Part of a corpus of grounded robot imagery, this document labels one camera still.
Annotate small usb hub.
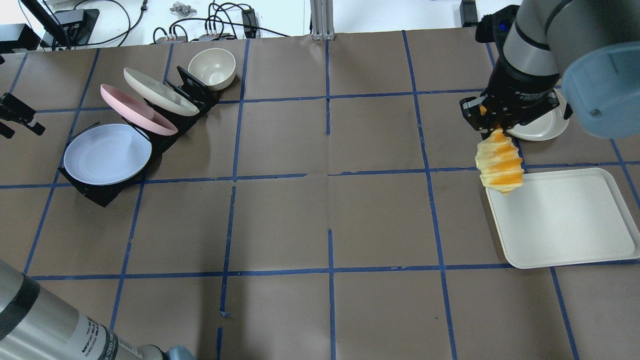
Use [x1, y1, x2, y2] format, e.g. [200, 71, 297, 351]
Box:
[197, 33, 237, 42]

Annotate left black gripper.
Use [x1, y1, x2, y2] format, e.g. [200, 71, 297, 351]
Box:
[0, 92, 46, 139]

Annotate blue plate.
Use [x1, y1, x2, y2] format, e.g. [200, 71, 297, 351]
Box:
[62, 123, 153, 186]

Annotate cream round plate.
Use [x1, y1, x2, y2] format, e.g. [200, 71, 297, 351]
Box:
[507, 89, 573, 142]

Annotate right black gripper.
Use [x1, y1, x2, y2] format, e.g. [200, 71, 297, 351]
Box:
[460, 64, 560, 140]

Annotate grey metal clamp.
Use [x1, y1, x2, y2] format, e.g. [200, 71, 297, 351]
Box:
[169, 1, 197, 18]

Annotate cream bowl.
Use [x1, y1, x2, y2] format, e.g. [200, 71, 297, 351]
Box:
[187, 48, 237, 91]

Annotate aluminium frame post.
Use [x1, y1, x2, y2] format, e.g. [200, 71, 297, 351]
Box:
[310, 0, 335, 41]

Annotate pink plate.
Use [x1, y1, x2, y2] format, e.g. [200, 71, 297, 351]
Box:
[100, 84, 178, 136]

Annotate white rectangular tray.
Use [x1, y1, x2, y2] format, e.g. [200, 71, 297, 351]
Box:
[486, 167, 639, 269]

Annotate cream plate in rack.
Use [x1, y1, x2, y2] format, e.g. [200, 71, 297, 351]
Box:
[123, 67, 199, 117]

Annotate black dish rack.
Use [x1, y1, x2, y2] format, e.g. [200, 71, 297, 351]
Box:
[59, 66, 220, 207]

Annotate striped bread loaf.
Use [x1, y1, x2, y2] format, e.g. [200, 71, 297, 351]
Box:
[475, 128, 524, 196]

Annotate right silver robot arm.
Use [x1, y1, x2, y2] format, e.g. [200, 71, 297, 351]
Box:
[459, 0, 640, 139]

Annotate black power adapter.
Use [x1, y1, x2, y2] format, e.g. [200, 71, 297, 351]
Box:
[241, 8, 258, 39]

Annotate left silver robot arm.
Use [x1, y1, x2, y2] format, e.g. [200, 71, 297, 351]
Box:
[0, 105, 194, 360]

